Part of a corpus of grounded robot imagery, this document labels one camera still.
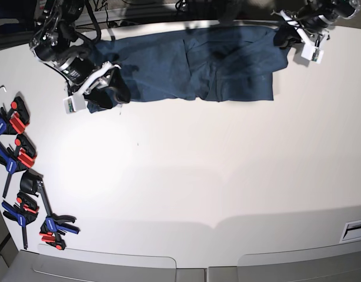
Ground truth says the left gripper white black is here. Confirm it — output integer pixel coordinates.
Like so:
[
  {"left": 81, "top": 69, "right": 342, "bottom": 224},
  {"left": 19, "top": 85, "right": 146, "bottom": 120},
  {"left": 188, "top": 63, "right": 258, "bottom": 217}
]
[{"left": 273, "top": 1, "right": 329, "bottom": 49}]

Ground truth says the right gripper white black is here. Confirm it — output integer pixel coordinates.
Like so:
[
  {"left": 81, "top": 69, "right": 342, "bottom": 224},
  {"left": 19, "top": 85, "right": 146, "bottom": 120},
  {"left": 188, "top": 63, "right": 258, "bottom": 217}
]
[{"left": 55, "top": 57, "right": 131, "bottom": 109}]

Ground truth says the blue T-shirt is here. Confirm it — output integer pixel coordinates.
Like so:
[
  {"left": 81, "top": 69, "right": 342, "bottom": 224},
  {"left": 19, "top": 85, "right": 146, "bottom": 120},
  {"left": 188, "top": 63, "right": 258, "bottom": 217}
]
[{"left": 90, "top": 26, "right": 289, "bottom": 102}]

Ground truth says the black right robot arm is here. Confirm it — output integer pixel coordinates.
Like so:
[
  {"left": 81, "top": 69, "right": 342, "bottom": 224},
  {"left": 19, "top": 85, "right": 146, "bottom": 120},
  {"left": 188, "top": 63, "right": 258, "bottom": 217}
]
[{"left": 29, "top": 1, "right": 131, "bottom": 113}]

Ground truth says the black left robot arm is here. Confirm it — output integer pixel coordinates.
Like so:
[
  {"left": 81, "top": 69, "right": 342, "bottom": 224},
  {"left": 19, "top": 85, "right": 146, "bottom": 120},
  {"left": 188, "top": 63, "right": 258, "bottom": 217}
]
[{"left": 273, "top": 0, "right": 360, "bottom": 49}]

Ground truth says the blue red clamp top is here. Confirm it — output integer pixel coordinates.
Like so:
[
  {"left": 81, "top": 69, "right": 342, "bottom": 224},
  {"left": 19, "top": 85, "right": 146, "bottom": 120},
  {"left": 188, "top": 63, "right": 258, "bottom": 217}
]
[{"left": 0, "top": 96, "right": 30, "bottom": 135}]

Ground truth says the blue red clamp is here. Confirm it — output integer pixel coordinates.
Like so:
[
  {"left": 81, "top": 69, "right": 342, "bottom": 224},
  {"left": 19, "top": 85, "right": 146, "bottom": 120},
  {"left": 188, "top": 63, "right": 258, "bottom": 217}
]
[
  {"left": 2, "top": 191, "right": 39, "bottom": 250},
  {"left": 0, "top": 133, "right": 36, "bottom": 199},
  {"left": 0, "top": 96, "right": 30, "bottom": 135},
  {"left": 36, "top": 180, "right": 80, "bottom": 250}
]

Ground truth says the black tape roll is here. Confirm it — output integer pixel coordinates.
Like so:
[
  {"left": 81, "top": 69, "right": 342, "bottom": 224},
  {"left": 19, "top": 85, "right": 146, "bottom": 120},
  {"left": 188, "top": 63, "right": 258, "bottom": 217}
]
[{"left": 20, "top": 171, "right": 43, "bottom": 196}]

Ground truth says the blue red clamp bottom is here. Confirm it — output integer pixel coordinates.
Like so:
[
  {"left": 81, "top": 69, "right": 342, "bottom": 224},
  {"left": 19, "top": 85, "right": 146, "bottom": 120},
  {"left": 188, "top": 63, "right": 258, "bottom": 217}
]
[{"left": 36, "top": 180, "right": 80, "bottom": 250}]

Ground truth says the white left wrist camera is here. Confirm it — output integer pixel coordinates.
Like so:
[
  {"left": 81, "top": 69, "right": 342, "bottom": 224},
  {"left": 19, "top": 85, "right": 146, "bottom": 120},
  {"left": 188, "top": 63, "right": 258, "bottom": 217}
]
[{"left": 301, "top": 44, "right": 324, "bottom": 64}]

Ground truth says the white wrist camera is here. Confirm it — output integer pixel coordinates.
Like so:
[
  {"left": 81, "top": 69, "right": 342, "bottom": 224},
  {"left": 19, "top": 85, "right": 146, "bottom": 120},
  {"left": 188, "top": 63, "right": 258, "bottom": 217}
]
[
  {"left": 301, "top": 44, "right": 324, "bottom": 64},
  {"left": 63, "top": 95, "right": 86, "bottom": 114}
]

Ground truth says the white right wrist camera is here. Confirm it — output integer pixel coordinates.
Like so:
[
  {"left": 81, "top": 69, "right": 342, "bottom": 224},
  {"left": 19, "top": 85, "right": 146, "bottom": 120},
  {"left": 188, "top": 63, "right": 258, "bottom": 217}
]
[{"left": 63, "top": 95, "right": 86, "bottom": 114}]

